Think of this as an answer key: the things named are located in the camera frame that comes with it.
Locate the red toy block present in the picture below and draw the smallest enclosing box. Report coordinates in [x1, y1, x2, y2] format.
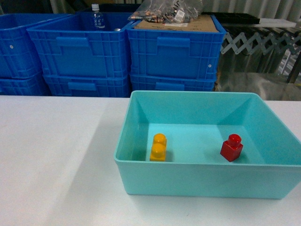
[220, 134, 243, 162]

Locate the yellow toy block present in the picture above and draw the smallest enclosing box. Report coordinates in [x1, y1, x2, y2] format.
[150, 133, 167, 161]

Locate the light blue plastic box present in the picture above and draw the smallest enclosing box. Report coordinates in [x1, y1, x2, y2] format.
[114, 90, 301, 199]

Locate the lower blue crate right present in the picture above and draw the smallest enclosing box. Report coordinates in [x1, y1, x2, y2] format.
[130, 74, 215, 91]

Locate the blue crate with cardboard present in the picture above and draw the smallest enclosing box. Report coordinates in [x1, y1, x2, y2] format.
[127, 15, 226, 81]

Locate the lower blue crate middle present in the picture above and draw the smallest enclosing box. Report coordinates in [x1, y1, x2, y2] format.
[43, 74, 131, 97]

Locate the plastic bag of parts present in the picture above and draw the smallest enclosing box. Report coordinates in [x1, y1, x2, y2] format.
[128, 0, 204, 24]

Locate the clear water bottle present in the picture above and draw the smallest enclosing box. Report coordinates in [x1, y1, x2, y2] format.
[91, 3, 105, 31]

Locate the brown cardboard sheet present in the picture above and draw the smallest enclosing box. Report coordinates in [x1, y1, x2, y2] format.
[134, 15, 218, 32]

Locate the blue crate with bottle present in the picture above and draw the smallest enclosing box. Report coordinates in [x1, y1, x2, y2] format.
[27, 12, 130, 79]

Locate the expandable roller conveyor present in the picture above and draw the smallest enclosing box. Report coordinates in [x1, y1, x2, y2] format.
[220, 23, 301, 83]

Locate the lower blue crate left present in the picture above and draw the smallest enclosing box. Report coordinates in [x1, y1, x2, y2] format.
[0, 75, 51, 96]

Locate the black tray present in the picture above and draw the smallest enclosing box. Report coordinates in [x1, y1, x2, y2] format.
[202, 12, 260, 24]

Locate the blue crate far left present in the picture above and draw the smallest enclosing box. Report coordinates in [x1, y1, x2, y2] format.
[0, 13, 68, 79]

